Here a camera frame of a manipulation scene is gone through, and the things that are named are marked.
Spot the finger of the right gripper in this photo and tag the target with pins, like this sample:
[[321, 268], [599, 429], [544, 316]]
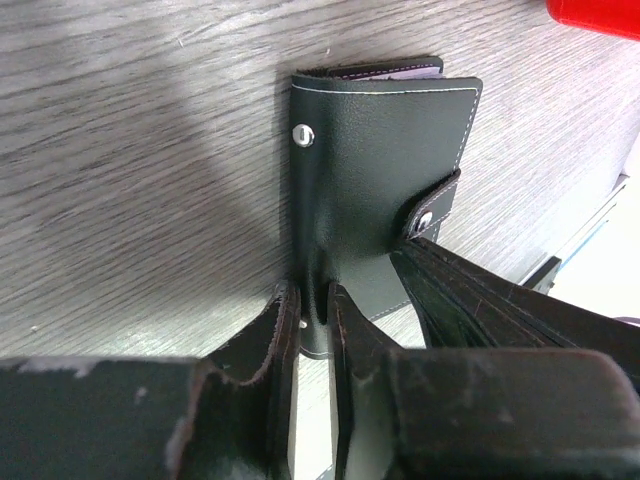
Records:
[[460, 304]]

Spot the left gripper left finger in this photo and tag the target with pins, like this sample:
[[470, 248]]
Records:
[[227, 415]]

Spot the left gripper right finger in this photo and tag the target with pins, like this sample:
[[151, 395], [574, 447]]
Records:
[[481, 413]]

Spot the black leather card holder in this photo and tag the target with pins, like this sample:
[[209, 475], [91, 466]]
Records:
[[374, 157]]

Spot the red plastic shopping basket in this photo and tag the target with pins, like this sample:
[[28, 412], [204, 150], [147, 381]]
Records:
[[618, 18]]

